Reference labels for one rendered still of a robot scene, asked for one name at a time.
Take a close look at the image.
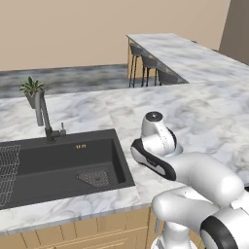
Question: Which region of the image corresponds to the tan drawer front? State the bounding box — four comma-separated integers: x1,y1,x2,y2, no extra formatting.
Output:
19,207,152,249

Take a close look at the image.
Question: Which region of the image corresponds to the pale blue bowl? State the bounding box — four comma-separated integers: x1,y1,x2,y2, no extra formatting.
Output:
164,144,185,159

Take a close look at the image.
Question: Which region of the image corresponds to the green plant in grey pot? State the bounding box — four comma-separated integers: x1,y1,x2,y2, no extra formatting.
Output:
18,75,47,110

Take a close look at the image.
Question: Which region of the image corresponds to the grey sink drain strainer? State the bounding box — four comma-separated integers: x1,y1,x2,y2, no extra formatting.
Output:
76,168,113,189

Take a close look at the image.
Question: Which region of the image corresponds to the dark grey sink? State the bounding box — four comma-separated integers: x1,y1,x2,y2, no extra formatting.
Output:
0,128,136,211

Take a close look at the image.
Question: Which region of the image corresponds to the grey and black tap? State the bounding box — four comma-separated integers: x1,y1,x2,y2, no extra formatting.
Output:
33,90,68,144

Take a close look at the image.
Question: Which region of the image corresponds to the dark bar stool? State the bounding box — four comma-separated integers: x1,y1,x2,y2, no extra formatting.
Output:
128,43,144,89
141,53,160,88
157,67,180,87

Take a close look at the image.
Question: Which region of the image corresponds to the tan cupboard door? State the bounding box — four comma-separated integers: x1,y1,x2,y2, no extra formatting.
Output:
146,207,170,249
0,231,27,249

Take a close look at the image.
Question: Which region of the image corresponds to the grey wire sink rack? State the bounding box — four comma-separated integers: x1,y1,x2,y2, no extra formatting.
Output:
0,144,21,208

